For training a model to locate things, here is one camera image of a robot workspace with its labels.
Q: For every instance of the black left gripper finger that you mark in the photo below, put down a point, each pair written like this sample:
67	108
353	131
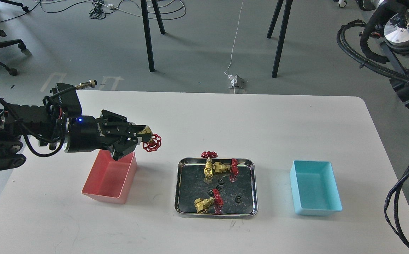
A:
124	146
131	129

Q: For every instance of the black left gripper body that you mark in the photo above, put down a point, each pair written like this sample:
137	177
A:
86	133

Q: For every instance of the brass valve red handle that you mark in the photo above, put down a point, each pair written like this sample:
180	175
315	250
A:
151	142
220	168
204	204
209	166

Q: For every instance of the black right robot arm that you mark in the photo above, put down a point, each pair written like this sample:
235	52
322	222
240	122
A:
376	44

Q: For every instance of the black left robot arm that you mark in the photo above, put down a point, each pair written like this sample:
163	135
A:
60	125

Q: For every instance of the pink plastic box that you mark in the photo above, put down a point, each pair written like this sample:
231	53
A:
109	180

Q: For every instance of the blue plastic box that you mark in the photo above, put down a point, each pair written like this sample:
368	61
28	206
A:
314	188

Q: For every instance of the silver metal tray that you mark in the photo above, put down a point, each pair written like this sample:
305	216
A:
192	184

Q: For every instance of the white power adapter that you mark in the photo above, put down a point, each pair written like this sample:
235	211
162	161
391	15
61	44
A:
236	82

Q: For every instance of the black tripod legs right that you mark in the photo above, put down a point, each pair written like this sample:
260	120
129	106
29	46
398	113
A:
282	33

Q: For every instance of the brass valve upright red handle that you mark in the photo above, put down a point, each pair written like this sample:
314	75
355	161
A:
209	166

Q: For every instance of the brass valve red handle bottom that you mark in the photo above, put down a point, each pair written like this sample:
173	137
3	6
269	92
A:
204	204

